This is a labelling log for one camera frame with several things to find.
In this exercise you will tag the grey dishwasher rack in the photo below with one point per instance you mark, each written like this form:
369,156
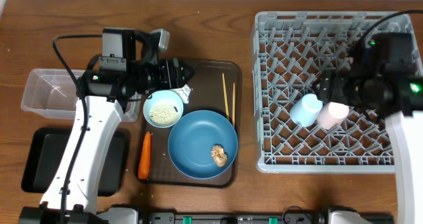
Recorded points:
295,53

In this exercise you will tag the dark blue plate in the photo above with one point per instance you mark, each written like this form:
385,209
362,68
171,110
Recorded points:
191,140

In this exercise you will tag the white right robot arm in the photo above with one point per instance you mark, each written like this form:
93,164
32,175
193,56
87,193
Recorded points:
382,78

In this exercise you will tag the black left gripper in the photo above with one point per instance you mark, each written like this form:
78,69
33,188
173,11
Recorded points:
173,72

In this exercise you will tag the light blue plastic cup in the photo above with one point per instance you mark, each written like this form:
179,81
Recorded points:
306,110

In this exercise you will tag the clear plastic bin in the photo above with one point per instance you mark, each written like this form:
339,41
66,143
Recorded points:
52,93

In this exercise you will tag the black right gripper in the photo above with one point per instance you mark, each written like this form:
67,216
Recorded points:
334,81

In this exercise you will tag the crumpled white napkin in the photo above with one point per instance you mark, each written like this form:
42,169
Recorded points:
183,93

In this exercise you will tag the brown food scrap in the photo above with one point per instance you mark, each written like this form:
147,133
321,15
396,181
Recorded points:
219,156

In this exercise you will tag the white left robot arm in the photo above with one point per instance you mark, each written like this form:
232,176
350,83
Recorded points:
129,64

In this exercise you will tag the wooden chopstick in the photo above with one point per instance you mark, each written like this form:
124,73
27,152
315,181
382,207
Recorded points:
225,96
233,104

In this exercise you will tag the orange carrot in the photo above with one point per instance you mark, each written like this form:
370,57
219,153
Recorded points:
145,160

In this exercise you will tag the pink plastic cup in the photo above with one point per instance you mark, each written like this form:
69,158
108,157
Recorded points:
332,114

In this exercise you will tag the light blue bowl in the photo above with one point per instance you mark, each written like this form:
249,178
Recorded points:
162,97

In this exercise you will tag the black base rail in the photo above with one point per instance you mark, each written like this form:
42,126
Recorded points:
293,214

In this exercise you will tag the white rice pile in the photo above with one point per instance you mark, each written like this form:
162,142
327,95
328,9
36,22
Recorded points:
164,115

